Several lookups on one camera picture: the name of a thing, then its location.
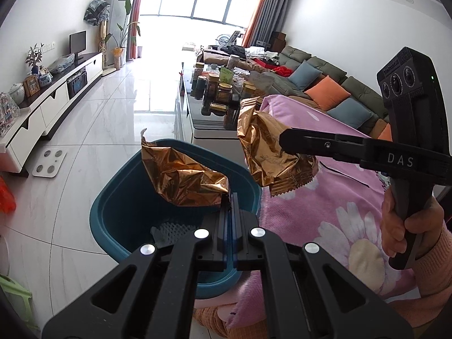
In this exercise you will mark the orange plastic bag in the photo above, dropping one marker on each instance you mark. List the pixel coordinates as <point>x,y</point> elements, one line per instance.
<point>6,197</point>

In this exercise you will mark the orange grey curtain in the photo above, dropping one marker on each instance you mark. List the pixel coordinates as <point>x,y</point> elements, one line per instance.
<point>136,14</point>
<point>263,14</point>

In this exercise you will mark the wall outlets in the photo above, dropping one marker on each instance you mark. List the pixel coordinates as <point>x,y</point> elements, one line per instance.
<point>48,46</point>

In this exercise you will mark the person's right hand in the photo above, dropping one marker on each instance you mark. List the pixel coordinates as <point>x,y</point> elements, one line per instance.
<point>429,215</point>

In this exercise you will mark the black monitor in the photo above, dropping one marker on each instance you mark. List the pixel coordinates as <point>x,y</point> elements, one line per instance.
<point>77,40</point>

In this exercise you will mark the blue cushion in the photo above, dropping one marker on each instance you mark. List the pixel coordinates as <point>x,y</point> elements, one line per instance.
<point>349,113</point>
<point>305,75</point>

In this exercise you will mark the red cloth item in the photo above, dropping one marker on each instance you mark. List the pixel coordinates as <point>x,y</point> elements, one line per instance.
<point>284,70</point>

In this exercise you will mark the green packet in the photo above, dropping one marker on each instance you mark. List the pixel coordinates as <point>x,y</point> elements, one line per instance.
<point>226,76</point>

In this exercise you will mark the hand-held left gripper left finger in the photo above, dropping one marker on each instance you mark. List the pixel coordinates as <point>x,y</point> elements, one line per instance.
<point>222,235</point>

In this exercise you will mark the standing fan with patterned cover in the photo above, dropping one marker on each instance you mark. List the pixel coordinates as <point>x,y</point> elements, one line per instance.
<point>96,12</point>

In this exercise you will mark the white bathroom scale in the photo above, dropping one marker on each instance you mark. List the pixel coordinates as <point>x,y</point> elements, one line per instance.
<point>49,162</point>

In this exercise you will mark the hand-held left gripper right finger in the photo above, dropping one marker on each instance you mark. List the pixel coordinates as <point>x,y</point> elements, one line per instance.
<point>241,235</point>

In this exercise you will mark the glass-topped coffee table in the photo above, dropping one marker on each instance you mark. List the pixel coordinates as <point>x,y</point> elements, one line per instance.
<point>197,120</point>

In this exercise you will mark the exercise machine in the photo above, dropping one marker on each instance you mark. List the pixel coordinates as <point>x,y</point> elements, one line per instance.
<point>229,39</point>

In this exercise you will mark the blue plastic bin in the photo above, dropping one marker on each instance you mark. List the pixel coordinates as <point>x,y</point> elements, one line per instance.
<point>120,219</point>

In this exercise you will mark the orange cushion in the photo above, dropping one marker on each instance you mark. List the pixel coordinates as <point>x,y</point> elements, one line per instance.
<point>385,133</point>
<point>327,93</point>

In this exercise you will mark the large window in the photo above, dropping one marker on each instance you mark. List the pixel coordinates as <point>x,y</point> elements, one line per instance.
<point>194,3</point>

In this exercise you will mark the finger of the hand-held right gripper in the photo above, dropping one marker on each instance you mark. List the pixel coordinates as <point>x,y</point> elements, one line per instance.
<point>317,144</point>

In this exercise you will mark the tall plant in yellow pot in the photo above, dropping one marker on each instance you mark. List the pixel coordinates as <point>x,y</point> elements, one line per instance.
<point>118,56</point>

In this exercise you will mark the white standing air conditioner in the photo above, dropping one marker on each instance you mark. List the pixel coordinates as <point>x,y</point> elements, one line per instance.
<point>120,3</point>

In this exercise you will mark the white black-topped tv cabinet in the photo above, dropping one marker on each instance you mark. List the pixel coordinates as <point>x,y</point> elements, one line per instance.
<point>53,102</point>

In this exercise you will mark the small plant in blue vase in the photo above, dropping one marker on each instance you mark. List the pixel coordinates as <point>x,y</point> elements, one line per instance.
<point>34,60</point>

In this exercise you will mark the green plastic stool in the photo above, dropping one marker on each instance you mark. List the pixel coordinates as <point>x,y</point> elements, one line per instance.
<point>16,293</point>

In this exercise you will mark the pile of clothes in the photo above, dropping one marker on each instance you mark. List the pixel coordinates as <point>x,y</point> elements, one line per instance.
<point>261,54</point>

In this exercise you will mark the wooden photo frame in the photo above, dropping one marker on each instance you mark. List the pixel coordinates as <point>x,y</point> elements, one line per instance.
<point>31,85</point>

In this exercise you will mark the white foam net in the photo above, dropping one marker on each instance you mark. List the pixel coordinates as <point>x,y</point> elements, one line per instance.
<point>173,231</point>

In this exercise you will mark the clear plastic bag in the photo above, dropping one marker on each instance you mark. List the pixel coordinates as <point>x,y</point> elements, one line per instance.
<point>61,63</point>

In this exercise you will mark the clear wrapped ornament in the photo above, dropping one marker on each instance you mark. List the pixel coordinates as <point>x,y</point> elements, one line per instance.
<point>7,114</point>

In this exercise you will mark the blue white porcelain jar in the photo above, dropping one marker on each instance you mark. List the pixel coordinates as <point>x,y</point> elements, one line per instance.
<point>46,78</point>

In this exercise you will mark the pink flower-print blanket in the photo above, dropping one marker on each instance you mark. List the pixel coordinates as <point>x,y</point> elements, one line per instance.
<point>339,197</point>

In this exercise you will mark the black cabinet appliance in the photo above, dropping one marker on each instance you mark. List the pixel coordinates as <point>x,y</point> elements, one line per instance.
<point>77,84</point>

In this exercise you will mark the group of jars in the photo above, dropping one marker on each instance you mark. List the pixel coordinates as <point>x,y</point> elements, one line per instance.
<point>219,93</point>

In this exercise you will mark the grey green sofa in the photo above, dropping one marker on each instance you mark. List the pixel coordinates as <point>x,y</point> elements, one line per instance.
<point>360,90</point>

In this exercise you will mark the brown cardboard box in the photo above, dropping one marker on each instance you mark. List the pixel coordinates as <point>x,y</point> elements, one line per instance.
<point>278,41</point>

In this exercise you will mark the gold foil wrapper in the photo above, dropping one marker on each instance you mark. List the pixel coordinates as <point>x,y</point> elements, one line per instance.
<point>265,141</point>
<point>183,176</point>

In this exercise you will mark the person's right forearm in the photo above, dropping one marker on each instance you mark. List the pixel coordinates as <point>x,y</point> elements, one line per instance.
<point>434,265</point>

